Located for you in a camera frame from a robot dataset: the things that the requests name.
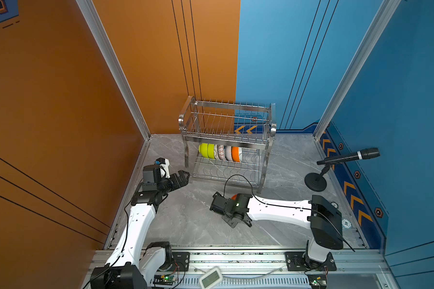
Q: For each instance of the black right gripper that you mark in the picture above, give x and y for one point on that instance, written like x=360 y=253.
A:
x=231 y=224

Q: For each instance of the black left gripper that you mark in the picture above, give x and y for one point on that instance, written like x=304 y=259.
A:
x=183 y=180

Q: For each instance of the lime green bowl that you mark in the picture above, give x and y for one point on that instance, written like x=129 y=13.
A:
x=203 y=149
x=211 y=151

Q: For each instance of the blue triangle patterned bowl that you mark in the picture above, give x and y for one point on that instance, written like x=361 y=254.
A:
x=221 y=152

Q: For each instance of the pink striped ceramic bowl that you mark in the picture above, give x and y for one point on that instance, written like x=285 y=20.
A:
x=228 y=153

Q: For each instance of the white bowl orange outside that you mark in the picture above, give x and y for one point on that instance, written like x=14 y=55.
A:
x=236 y=153

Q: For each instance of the white maroon patterned bowl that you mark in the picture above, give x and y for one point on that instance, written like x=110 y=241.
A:
x=216 y=152

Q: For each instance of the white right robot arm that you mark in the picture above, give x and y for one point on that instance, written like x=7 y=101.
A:
x=317 y=214

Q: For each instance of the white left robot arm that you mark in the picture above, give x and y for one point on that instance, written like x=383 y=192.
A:
x=127 y=268

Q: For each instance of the stainless steel dish rack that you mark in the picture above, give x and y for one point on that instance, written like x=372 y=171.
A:
x=250 y=126

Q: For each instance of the white handheld timer device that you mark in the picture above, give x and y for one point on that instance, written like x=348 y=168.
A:
x=211 y=278

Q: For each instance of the black microphone on stand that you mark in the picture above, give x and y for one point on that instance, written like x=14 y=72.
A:
x=316 y=181

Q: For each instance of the green circuit board left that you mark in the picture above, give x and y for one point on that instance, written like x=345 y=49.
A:
x=167 y=280

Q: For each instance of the circuit board right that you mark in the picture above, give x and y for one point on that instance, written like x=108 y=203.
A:
x=317 y=281

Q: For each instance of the blue poker chip stack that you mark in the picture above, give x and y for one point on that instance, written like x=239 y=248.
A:
x=346 y=224

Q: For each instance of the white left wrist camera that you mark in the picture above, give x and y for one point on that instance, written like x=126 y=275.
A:
x=164 y=164

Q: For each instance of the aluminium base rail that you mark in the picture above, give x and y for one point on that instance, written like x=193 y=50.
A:
x=276 y=267

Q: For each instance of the aluminium corner post left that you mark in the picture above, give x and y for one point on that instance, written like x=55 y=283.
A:
x=105 y=46

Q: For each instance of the aluminium corner post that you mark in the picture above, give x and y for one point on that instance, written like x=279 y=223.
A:
x=371 y=37
x=105 y=46

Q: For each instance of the aluminium corner post right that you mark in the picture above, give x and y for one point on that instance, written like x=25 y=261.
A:
x=371 y=37

